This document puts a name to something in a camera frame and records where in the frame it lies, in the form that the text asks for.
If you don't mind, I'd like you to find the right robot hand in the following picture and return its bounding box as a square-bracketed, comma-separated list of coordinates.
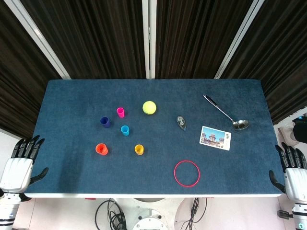
[268, 142, 307, 204]

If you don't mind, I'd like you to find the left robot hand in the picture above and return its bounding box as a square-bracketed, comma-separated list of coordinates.
[0, 135, 49, 194]

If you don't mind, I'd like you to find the dark blue plastic cup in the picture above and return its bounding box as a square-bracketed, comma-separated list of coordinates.
[99, 116, 111, 128]

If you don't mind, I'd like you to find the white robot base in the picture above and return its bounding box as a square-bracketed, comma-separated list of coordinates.
[112, 197, 185, 230]

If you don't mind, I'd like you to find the black caster leg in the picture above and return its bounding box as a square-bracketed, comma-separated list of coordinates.
[277, 210, 294, 219]

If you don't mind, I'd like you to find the dark background equipment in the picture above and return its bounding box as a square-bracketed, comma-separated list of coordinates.
[291, 115, 307, 144]

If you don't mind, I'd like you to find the orange plastic cup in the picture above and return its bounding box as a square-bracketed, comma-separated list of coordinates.
[95, 143, 109, 156]

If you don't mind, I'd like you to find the building photo postcard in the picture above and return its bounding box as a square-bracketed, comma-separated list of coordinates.
[199, 126, 232, 151]

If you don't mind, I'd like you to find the dark brown curtain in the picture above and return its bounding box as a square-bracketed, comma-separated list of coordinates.
[219, 0, 307, 125]
[155, 0, 255, 79]
[0, 0, 64, 139]
[20, 0, 147, 80]

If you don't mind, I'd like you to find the clear correction tape dispenser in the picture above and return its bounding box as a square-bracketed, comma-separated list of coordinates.
[177, 115, 189, 131]

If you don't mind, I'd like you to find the blue table cloth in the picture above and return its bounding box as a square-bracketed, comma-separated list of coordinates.
[24, 79, 287, 195]

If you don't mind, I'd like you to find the yellow tennis ball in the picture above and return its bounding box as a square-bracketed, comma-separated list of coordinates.
[142, 100, 157, 115]

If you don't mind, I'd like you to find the steel ladle black handle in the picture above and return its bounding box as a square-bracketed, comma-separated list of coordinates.
[203, 94, 250, 131]

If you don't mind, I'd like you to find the black floor cable bundle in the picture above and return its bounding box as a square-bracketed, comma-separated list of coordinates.
[95, 198, 127, 230]

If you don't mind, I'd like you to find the red plastic ring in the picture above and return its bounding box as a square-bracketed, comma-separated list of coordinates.
[174, 160, 201, 188]

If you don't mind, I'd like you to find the white frame post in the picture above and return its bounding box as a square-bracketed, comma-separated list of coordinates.
[214, 0, 266, 80]
[3, 0, 71, 80]
[142, 0, 157, 80]

